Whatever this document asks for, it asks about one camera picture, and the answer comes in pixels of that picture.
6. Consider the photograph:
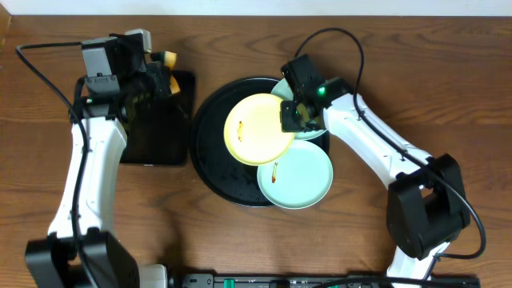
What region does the light blue plate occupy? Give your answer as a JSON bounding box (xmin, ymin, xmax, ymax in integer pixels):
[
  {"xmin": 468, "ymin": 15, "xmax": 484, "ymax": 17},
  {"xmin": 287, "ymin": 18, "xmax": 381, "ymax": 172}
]
[
  {"xmin": 270, "ymin": 78, "xmax": 325, "ymax": 140},
  {"xmin": 257, "ymin": 140, "xmax": 334, "ymax": 210}
]

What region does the black round tray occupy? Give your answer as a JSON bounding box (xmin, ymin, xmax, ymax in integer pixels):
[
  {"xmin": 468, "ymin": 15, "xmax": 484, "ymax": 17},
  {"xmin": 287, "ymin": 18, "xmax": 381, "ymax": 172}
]
[{"xmin": 190, "ymin": 77, "xmax": 330, "ymax": 207}]

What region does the yellow plate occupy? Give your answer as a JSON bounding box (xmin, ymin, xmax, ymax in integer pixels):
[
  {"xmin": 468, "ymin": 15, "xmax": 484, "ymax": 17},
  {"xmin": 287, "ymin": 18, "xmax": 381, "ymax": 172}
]
[{"xmin": 223, "ymin": 93, "xmax": 294, "ymax": 166}]

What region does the black rectangular tray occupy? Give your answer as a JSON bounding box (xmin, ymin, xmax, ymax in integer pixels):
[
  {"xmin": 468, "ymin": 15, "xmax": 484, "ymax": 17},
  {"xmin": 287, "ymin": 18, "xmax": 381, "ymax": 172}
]
[{"xmin": 121, "ymin": 70, "xmax": 196, "ymax": 166}]

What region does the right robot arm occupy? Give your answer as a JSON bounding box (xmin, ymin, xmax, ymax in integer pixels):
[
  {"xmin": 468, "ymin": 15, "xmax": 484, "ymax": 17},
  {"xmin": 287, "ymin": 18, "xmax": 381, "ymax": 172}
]
[{"xmin": 273, "ymin": 78, "xmax": 474, "ymax": 287}]

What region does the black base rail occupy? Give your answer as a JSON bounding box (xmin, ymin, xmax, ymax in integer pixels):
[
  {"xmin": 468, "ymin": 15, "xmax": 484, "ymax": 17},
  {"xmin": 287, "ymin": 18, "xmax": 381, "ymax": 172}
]
[{"xmin": 182, "ymin": 272, "xmax": 480, "ymax": 288}]

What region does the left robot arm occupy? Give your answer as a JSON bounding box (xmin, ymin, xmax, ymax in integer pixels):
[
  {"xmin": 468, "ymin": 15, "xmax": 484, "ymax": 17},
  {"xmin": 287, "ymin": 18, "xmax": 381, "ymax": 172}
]
[{"xmin": 25, "ymin": 29, "xmax": 178, "ymax": 287}]

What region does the green yellow sponge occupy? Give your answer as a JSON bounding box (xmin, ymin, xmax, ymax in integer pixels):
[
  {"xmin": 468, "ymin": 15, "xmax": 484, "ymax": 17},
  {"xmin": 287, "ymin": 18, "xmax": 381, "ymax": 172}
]
[{"xmin": 150, "ymin": 51, "xmax": 180, "ymax": 96}]

